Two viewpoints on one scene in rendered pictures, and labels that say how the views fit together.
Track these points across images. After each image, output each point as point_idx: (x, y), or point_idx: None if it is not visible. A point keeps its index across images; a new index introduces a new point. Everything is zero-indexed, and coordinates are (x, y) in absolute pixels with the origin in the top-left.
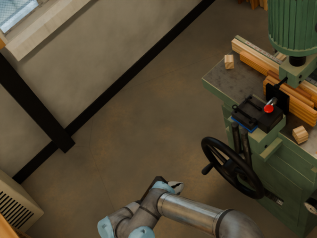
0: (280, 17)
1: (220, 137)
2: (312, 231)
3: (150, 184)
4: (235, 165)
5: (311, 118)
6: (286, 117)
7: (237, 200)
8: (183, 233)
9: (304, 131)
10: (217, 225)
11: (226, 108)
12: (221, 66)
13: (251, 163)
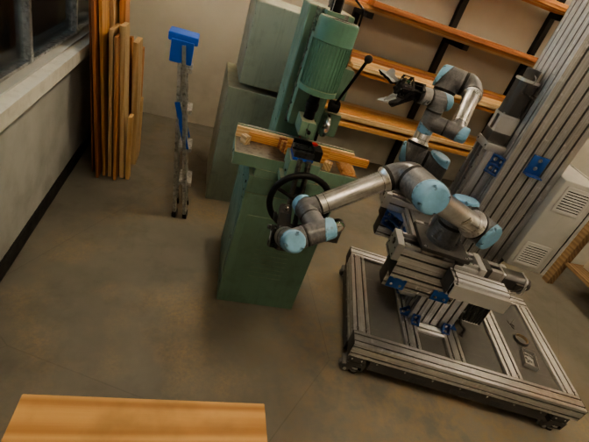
0: (329, 66)
1: (171, 273)
2: None
3: (280, 212)
4: None
5: (326, 155)
6: None
7: (228, 309)
8: (208, 358)
9: (329, 161)
10: (388, 172)
11: (254, 176)
12: (239, 144)
13: None
